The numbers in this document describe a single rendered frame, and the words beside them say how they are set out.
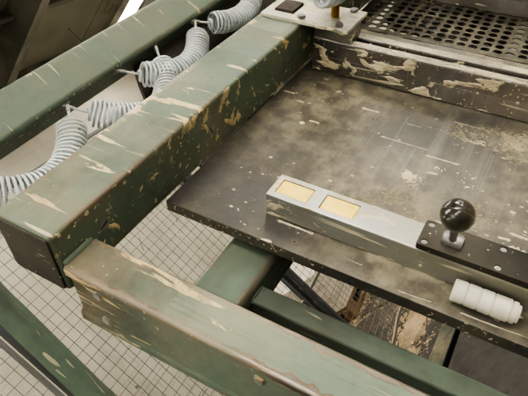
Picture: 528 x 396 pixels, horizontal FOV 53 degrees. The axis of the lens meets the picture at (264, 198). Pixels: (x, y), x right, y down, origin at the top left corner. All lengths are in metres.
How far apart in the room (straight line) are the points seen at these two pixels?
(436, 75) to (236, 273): 0.54
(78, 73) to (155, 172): 0.59
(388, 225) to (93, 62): 0.88
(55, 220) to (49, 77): 0.66
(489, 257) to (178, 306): 0.38
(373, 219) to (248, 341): 0.26
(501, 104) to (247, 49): 0.47
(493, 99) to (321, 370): 0.64
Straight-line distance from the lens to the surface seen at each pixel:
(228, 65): 0.96
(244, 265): 0.77
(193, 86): 0.90
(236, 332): 0.60
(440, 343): 2.01
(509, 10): 1.47
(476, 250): 0.72
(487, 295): 0.71
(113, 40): 1.43
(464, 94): 1.06
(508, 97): 1.05
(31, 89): 1.29
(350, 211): 0.75
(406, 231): 0.73
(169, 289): 0.65
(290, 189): 0.78
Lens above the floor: 1.74
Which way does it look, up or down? 5 degrees down
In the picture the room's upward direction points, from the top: 46 degrees counter-clockwise
